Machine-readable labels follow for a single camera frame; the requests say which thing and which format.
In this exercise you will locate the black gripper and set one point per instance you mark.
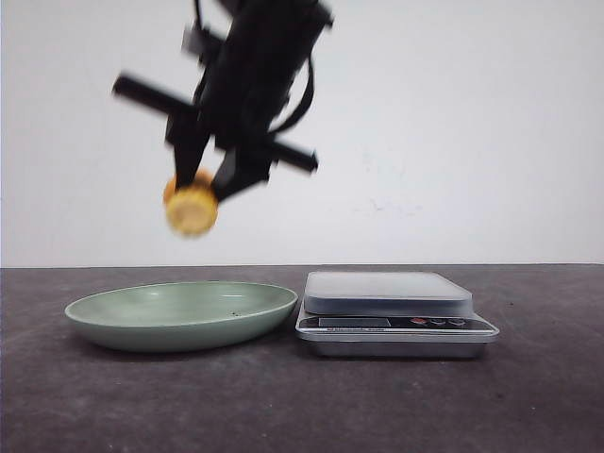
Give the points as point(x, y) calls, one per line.
point(245, 85)

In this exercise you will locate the yellow corn cob piece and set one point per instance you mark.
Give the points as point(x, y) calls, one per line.
point(191, 211)

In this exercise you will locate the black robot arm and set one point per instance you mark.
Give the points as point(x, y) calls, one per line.
point(258, 82)

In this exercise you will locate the green oval plate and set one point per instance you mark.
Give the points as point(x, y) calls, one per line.
point(180, 316)

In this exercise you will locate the silver digital kitchen scale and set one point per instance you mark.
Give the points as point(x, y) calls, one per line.
point(390, 314)

